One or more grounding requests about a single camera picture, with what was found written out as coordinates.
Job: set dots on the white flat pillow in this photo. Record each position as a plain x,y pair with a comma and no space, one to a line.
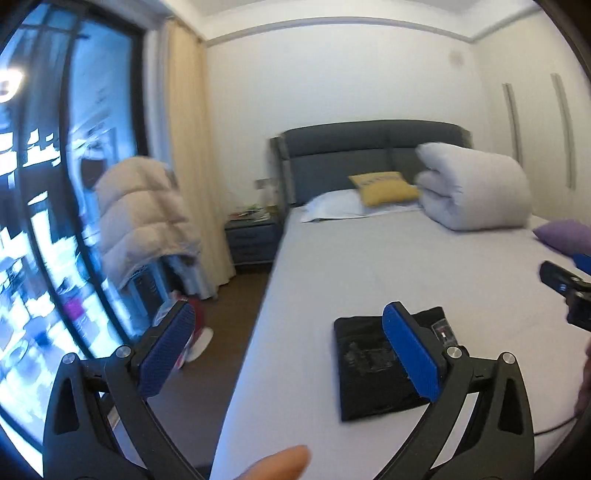
347,204

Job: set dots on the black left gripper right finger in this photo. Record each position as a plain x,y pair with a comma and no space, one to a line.
498,442

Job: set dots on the black jeans pants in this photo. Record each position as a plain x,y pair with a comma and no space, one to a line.
381,370

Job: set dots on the purple pillow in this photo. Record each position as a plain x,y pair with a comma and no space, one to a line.
569,237

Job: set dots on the white puffer jacket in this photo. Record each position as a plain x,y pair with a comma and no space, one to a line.
143,218

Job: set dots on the red and white shoe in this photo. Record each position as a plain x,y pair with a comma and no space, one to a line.
201,334

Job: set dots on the dark grey headboard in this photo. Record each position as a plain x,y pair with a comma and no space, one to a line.
314,160

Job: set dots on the right hand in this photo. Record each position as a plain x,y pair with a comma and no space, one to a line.
584,394

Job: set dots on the white folded duvet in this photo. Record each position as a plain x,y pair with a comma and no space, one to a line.
470,190

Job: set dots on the beige curtain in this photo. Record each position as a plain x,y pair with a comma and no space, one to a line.
191,145

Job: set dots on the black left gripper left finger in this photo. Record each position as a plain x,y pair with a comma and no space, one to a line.
98,423

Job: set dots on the white bed mattress sheet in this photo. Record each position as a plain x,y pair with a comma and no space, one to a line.
486,282

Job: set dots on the left hand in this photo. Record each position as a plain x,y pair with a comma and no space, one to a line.
288,464

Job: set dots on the yellow cushion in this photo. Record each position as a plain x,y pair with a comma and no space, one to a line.
379,188

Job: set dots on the dark bedside table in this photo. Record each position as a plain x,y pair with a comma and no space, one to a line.
254,241

